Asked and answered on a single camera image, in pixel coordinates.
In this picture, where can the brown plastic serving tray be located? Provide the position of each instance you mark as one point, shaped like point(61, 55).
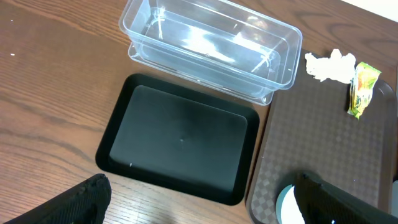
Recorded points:
point(309, 129)

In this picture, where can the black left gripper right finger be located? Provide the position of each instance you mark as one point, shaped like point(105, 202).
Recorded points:
point(321, 202)

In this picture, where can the yellow snack wrapper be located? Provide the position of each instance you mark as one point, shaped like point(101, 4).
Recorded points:
point(361, 88)

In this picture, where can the crumpled white tissue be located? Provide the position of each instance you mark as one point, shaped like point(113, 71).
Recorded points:
point(337, 67)

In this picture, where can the black waste tray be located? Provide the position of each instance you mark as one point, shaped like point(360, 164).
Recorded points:
point(181, 139)

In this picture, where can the clear plastic bin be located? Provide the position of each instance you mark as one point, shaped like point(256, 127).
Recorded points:
point(217, 44)

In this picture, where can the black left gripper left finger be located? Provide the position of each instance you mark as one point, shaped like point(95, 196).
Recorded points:
point(85, 203)

